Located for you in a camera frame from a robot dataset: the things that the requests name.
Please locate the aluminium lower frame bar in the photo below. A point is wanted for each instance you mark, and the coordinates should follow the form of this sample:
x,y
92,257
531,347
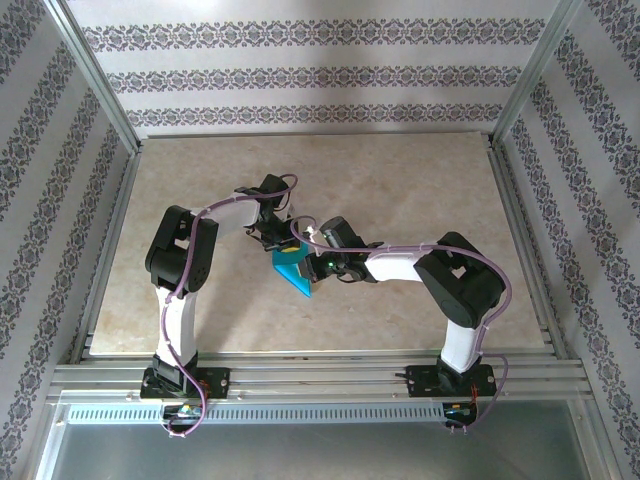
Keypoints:
x,y
600,445
50,445

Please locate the aluminium frame post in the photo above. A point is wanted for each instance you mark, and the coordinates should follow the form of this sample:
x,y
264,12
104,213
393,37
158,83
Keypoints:
x,y
98,80
534,75

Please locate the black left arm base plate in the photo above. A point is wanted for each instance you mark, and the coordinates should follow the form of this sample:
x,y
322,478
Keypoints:
x,y
220,382

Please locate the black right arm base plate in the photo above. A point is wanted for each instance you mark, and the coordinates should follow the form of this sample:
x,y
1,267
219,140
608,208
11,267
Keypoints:
x,y
417,380

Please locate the blue paper sheet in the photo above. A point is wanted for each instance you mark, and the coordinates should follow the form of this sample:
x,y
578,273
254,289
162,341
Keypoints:
x,y
292,275

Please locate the thin aluminium rail at wall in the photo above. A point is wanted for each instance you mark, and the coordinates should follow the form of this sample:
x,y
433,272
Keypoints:
x,y
320,135

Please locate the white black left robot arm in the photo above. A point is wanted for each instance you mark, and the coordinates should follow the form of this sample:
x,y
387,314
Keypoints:
x,y
177,325

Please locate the small electronics board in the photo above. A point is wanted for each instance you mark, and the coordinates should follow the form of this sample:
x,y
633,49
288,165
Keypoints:
x,y
457,411
185,411

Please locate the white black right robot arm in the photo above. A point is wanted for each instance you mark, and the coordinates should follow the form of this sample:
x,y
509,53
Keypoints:
x,y
462,345

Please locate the grey metal sheet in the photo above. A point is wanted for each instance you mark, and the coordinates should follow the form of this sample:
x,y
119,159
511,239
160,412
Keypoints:
x,y
320,455

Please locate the aluminium side rail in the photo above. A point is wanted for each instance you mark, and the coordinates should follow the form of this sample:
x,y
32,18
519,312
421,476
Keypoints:
x,y
107,250
514,200

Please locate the aluminium rail under arm bases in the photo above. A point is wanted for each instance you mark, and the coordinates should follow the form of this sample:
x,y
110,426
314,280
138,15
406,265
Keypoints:
x,y
320,380

